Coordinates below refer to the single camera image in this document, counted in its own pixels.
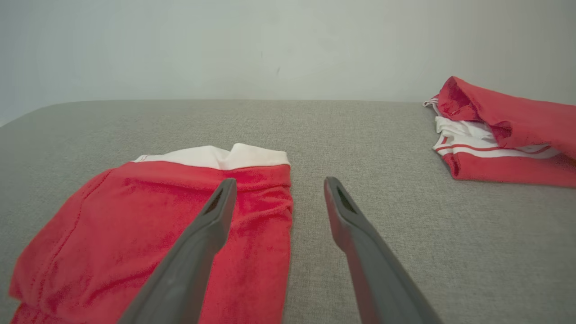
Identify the red basketball shorts white stripes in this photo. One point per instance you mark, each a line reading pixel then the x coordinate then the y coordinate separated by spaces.
pixel 112 225

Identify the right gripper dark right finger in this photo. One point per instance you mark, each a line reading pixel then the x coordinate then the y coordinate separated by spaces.
pixel 378 279

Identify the red basketball jersey white sleeves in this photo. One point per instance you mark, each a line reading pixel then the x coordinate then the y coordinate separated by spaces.
pixel 508 117

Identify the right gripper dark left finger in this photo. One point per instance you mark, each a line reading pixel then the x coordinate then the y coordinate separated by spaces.
pixel 189 274

